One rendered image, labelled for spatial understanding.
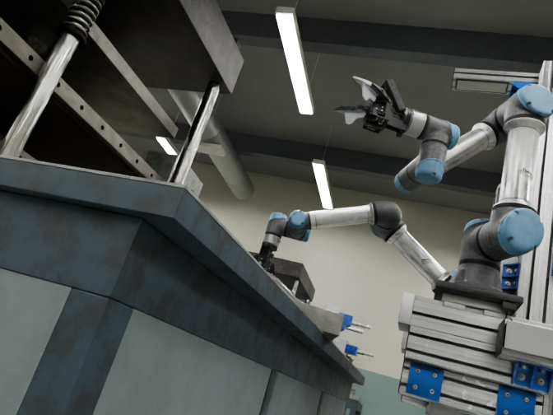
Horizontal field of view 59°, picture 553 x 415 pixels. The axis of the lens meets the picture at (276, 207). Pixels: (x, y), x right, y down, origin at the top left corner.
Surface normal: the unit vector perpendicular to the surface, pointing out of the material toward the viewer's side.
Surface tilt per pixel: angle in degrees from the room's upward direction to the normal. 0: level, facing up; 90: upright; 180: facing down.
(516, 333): 90
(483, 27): 180
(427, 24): 180
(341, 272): 90
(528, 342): 90
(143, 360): 90
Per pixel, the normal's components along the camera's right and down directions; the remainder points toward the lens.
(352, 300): -0.18, -0.40
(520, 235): 0.14, -0.18
